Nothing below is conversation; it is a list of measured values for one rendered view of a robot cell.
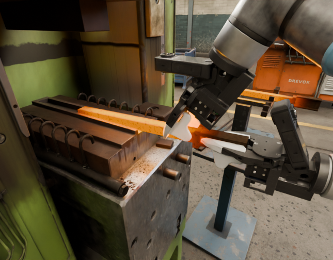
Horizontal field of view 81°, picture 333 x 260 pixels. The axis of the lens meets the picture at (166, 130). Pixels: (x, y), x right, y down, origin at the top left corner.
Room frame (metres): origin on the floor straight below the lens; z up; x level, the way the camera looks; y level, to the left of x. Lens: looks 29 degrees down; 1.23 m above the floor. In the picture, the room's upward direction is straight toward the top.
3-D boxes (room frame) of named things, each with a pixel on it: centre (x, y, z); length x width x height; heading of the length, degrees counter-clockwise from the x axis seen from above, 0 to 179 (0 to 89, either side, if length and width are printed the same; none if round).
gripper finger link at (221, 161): (0.32, -0.11, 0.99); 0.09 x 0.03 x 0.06; 64
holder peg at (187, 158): (0.47, -0.05, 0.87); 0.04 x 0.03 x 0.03; 61
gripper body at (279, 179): (0.29, -0.21, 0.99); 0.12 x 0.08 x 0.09; 62
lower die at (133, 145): (0.51, 0.26, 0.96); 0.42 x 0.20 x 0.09; 61
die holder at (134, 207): (0.57, 0.24, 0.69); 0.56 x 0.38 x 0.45; 61
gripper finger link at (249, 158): (0.29, -0.15, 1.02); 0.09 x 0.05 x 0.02; 64
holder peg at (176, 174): (0.41, -0.01, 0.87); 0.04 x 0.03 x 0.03; 61
